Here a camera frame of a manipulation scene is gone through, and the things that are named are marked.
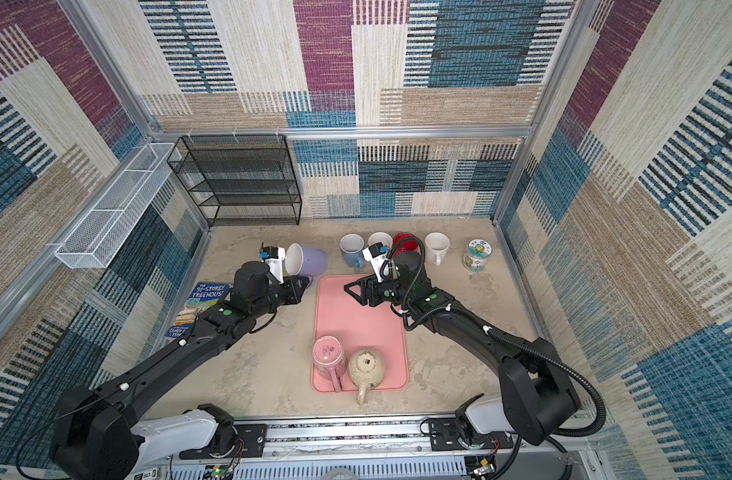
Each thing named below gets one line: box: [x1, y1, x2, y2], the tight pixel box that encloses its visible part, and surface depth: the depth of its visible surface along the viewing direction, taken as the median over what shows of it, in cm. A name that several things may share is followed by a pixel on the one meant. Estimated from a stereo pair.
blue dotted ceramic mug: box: [339, 233, 365, 269], surface depth 103 cm
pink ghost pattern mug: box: [312, 335, 348, 393], surface depth 78 cm
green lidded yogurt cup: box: [463, 238, 492, 272], surface depth 104 cm
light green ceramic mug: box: [368, 231, 394, 251], surface depth 104 cm
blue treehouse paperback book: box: [165, 282, 233, 339], surface depth 98 cm
